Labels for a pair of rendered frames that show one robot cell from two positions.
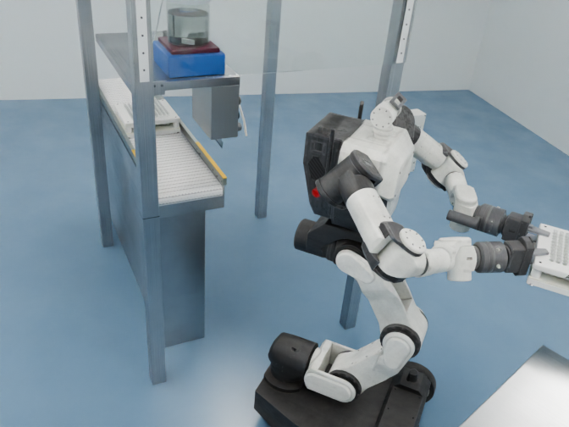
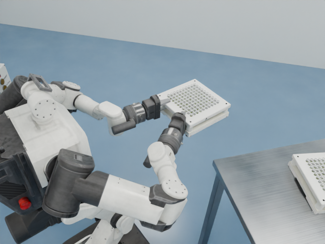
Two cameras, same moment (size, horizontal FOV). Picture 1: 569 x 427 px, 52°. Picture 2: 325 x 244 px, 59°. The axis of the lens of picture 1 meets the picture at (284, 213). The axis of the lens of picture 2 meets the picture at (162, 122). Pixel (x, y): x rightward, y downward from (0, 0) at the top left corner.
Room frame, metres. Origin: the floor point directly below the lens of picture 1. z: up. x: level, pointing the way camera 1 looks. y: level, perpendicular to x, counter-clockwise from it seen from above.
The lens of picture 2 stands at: (1.01, 0.11, 1.88)
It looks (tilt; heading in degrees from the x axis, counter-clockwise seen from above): 42 degrees down; 299
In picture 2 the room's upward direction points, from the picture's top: 3 degrees clockwise
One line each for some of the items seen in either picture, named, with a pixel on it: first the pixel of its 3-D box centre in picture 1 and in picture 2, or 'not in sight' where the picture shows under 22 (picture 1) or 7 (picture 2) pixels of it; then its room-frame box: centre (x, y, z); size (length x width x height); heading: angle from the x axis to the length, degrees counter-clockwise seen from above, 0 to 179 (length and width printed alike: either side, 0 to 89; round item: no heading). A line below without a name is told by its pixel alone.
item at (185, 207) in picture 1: (146, 135); not in sight; (2.48, 0.68, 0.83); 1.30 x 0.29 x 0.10; 28
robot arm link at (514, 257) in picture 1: (506, 257); (174, 133); (1.36, -0.63, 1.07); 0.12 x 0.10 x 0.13; 100
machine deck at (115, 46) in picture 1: (162, 58); not in sight; (2.14, 0.51, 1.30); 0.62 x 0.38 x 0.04; 28
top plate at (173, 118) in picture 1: (146, 113); not in sight; (2.47, 0.67, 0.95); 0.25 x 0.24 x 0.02; 118
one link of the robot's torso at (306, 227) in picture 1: (337, 237); (46, 206); (1.66, -0.19, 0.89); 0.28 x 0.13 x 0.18; 69
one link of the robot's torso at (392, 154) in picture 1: (356, 170); (36, 157); (1.65, -0.22, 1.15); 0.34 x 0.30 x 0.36; 158
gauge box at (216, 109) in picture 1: (214, 102); not in sight; (2.03, 0.29, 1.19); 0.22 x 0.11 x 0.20; 28
